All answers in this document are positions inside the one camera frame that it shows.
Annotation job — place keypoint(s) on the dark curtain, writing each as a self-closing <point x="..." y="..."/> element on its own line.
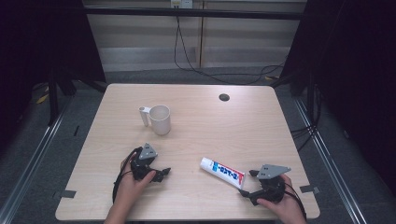
<point x="37" y="40"/>
<point x="358" y="77"/>

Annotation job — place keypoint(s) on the grey tape piece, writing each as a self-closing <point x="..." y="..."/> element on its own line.
<point x="64" y="194"/>
<point x="309" y="188"/>

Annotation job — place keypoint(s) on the person's left hand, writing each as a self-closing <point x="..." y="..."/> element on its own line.
<point x="132" y="189"/>

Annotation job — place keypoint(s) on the white wall socket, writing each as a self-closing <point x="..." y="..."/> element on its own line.
<point x="182" y="3"/>

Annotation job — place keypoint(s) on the white cup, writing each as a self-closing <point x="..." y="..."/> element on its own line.
<point x="160" y="124"/>

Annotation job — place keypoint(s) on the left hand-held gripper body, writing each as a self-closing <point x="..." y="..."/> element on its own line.
<point x="144" y="165"/>

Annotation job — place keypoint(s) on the black metal stand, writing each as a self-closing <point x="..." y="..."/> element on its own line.
<point x="53" y="99"/>

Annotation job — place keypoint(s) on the white toothpaste tube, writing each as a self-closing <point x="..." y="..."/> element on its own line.
<point x="222" y="171"/>

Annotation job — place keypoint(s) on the metal floor rail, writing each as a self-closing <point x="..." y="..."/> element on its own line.
<point x="330" y="161"/>
<point x="31" y="155"/>

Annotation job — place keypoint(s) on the black horizontal bar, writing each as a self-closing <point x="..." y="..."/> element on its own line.
<point x="193" y="13"/>

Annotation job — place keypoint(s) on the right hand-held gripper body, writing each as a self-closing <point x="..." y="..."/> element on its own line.
<point x="271" y="186"/>

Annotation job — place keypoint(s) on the round table grommet hole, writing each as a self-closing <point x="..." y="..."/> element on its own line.
<point x="224" y="97"/>

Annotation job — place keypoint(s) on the yellow floor tape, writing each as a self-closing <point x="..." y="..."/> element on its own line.
<point x="42" y="99"/>

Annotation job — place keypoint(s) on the black floor tape strip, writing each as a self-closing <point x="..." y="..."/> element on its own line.
<point x="76" y="130"/>

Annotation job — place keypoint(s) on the person's right hand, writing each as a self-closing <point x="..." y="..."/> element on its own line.
<point x="288" y="208"/>

